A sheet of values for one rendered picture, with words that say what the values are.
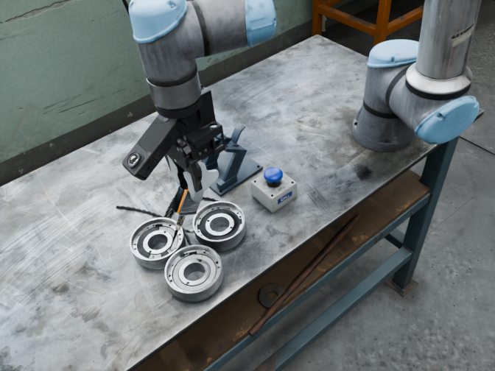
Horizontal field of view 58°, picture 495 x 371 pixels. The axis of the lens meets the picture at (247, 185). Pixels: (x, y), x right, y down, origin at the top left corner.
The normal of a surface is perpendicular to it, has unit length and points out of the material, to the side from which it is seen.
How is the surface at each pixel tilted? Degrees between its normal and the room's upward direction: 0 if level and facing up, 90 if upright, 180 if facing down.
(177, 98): 91
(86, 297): 0
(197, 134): 0
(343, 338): 0
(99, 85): 90
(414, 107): 94
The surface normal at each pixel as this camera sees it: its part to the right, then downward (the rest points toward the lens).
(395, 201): -0.07, -0.70
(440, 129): 0.38, 0.72
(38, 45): 0.62, 0.52
